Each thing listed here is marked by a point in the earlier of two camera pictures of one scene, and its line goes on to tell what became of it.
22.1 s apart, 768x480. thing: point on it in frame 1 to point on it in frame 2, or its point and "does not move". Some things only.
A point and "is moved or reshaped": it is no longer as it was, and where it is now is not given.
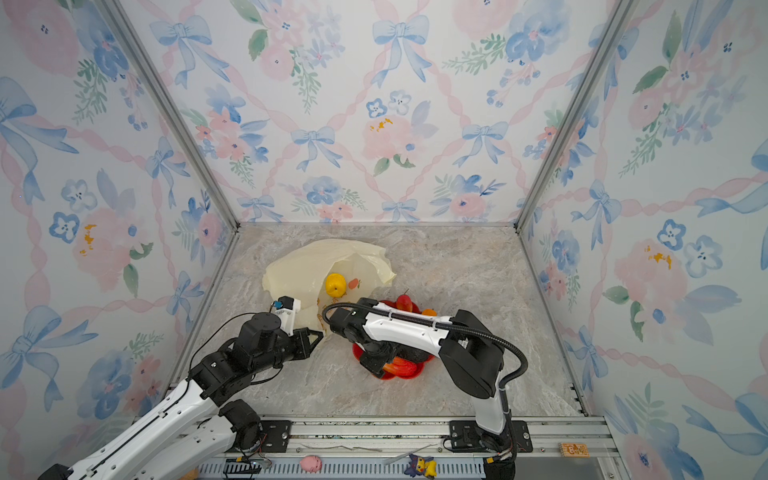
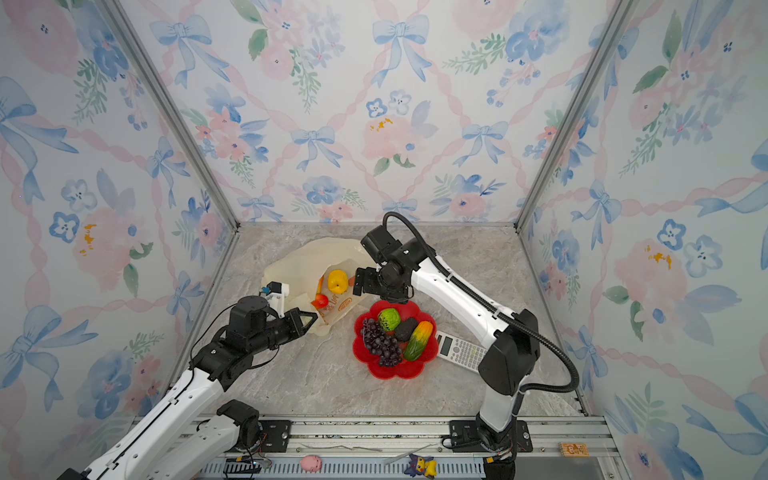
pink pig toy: (311, 463) does not move
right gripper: (375, 369) to (370, 277)
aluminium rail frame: (564, 447) does not move
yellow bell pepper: (335, 285) does not move
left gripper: (304, 346) to (295, 323)
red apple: (404, 302) is moved or reshaped
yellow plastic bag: (323, 273) does not move
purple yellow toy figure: (421, 466) does not move
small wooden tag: (575, 450) does not move
